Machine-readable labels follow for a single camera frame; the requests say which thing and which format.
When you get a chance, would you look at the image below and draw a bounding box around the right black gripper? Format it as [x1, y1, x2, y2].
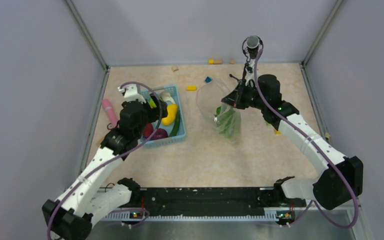
[221, 80, 267, 111]

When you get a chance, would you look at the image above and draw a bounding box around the clear zip top bag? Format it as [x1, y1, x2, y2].
[195, 77, 242, 143]

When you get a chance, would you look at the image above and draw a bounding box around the green lettuce toy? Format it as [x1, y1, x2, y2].
[214, 105, 242, 140]

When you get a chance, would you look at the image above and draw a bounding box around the yellow mango toy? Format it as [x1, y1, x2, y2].
[161, 103, 179, 126]

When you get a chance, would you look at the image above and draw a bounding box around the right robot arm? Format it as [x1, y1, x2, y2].
[221, 74, 364, 210]

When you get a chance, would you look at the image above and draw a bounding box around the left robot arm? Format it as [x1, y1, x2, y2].
[42, 94, 168, 240]

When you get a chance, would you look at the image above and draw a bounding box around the red fruit toy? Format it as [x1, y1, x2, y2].
[142, 123, 154, 139]

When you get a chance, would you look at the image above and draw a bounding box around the blue plastic basket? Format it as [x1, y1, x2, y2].
[143, 85, 187, 148]

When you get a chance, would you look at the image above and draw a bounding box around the blue square block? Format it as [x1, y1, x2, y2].
[204, 76, 213, 84]

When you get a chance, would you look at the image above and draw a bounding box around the green cucumber toy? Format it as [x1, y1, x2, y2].
[168, 110, 181, 137]

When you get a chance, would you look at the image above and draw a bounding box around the pink cylinder toy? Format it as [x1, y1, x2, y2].
[101, 98, 118, 128]

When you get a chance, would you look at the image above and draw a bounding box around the yellow wooden cylinder block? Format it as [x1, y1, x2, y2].
[208, 59, 224, 65]

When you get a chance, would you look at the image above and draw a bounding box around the yellow block on table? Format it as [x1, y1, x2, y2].
[186, 86, 197, 92]

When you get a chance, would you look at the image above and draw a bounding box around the black microphone on tripod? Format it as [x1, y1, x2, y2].
[229, 35, 264, 85]

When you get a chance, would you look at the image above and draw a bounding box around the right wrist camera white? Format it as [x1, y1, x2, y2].
[245, 67, 256, 88]

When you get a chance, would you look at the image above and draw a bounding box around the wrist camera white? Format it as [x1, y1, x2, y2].
[117, 84, 146, 104]
[245, 67, 256, 88]

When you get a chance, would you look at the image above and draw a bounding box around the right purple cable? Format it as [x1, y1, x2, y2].
[252, 43, 361, 230]

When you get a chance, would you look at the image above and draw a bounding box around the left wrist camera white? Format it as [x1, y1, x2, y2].
[117, 84, 146, 104]

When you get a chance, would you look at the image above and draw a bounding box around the wooden block near wall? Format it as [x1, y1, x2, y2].
[171, 66, 179, 72]

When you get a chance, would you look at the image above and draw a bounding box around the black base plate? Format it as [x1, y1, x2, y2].
[121, 187, 307, 217]

